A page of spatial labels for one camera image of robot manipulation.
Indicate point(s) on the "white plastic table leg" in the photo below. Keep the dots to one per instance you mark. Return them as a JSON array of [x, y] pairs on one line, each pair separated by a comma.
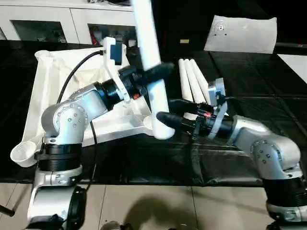
[[185, 91], [193, 81], [200, 81], [146, 36]]

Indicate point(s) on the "white plastic table top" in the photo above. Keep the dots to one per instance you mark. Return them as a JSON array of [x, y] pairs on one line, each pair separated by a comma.
[[48, 100]]

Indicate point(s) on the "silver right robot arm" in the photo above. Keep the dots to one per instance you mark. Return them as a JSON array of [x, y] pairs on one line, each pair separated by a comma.
[[263, 143]]

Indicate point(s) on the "black padded mat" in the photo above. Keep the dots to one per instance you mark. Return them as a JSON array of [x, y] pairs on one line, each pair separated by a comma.
[[251, 79]]

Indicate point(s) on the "white curved plastic panel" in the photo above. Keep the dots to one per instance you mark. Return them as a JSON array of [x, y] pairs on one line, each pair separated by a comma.
[[239, 36]]

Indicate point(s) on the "white flat board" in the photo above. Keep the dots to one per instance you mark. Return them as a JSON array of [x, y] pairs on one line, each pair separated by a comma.
[[295, 67]]

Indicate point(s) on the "white glass-door cabinet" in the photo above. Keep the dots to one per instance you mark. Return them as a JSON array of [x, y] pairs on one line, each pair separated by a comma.
[[48, 14]]

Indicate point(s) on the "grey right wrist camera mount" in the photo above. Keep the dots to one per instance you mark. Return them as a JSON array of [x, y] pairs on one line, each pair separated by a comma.
[[216, 92]]

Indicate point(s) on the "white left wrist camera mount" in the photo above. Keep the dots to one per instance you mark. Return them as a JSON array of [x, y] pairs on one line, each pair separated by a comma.
[[115, 52]]

